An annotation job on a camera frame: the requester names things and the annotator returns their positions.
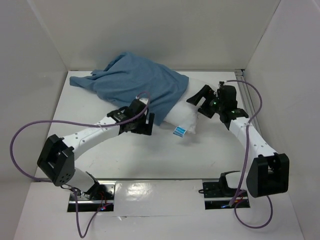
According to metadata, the blue pillowcase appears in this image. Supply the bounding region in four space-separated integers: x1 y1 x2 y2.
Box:
69 52 189 126

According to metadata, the aluminium frame rail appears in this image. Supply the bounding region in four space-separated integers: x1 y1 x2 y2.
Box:
234 69 255 117

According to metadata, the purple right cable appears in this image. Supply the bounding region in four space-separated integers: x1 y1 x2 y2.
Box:
224 79 274 230

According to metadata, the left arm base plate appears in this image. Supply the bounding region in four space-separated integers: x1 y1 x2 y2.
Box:
67 180 116 213

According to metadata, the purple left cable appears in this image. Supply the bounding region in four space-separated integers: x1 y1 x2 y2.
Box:
9 91 151 239

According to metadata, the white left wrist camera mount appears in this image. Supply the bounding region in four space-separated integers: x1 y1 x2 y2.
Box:
135 95 150 106

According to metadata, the purple cable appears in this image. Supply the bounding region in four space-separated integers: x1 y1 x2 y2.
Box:
224 79 274 230
9 91 151 239

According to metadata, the blue white pillow tag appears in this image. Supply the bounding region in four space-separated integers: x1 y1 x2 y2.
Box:
173 126 187 138

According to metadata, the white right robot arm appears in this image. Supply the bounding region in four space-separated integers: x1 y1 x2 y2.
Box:
187 82 290 198

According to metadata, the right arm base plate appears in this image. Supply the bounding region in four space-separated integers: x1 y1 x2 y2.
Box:
198 181 251 210

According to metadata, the white pillow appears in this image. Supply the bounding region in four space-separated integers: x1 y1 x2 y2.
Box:
164 78 208 134

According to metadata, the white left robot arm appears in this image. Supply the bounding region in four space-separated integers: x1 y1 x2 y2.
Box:
37 97 155 200

